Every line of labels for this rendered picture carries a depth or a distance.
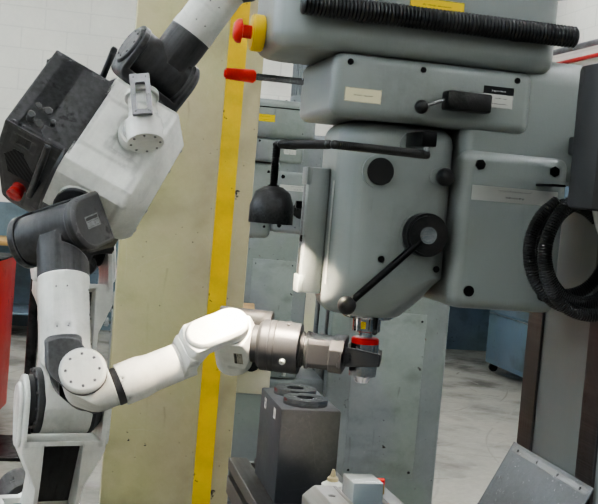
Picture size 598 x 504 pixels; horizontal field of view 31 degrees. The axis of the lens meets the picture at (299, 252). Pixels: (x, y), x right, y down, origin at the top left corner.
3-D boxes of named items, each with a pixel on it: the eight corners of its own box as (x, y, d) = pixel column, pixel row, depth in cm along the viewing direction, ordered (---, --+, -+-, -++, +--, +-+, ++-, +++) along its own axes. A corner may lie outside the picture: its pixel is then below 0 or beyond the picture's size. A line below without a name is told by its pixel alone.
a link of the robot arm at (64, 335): (34, 396, 171) (32, 267, 179) (43, 415, 183) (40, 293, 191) (107, 390, 173) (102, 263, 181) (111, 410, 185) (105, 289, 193)
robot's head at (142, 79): (128, 138, 194) (124, 114, 187) (125, 99, 198) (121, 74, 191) (162, 135, 195) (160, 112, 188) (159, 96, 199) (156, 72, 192)
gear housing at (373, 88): (330, 114, 165) (336, 49, 165) (297, 122, 189) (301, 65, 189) (529, 135, 173) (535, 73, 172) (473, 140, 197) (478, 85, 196)
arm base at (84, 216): (30, 287, 192) (-4, 236, 187) (56, 248, 202) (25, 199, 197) (99, 267, 186) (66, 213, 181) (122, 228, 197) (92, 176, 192)
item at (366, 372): (372, 378, 180) (375, 346, 179) (345, 375, 181) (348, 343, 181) (378, 374, 184) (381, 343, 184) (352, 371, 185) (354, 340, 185)
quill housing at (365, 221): (331, 318, 170) (348, 117, 168) (302, 303, 190) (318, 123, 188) (443, 325, 174) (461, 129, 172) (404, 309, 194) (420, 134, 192)
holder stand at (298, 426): (273, 504, 207) (281, 402, 206) (254, 473, 228) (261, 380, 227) (333, 505, 209) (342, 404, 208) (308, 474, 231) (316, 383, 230)
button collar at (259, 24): (252, 48, 171) (255, 11, 171) (246, 52, 177) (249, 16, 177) (265, 49, 172) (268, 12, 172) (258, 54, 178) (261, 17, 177)
